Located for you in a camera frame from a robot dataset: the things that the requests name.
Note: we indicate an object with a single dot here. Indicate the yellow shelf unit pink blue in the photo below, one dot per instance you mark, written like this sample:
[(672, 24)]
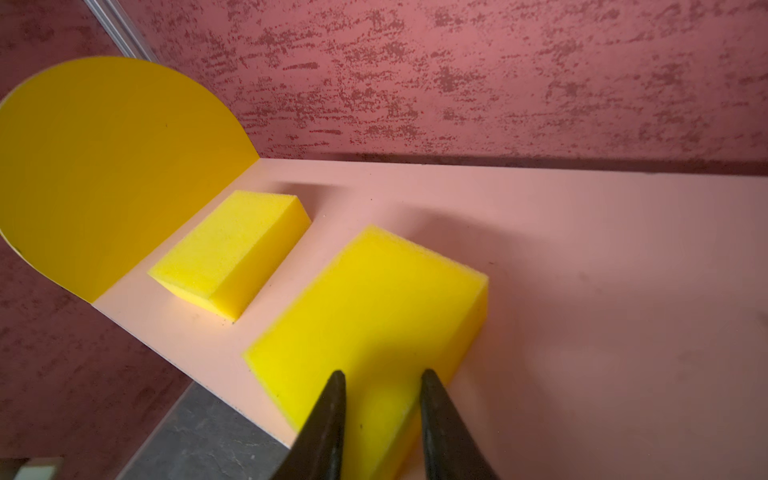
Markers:
[(626, 335)]

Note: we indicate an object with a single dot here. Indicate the yellow square sponge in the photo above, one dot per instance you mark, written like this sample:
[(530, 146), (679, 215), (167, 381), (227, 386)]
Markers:
[(228, 257), (383, 311)]

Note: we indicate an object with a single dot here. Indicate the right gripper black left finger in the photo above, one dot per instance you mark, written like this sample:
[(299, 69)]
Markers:
[(317, 452)]

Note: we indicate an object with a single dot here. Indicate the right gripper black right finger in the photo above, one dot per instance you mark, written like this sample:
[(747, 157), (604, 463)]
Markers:
[(450, 451)]

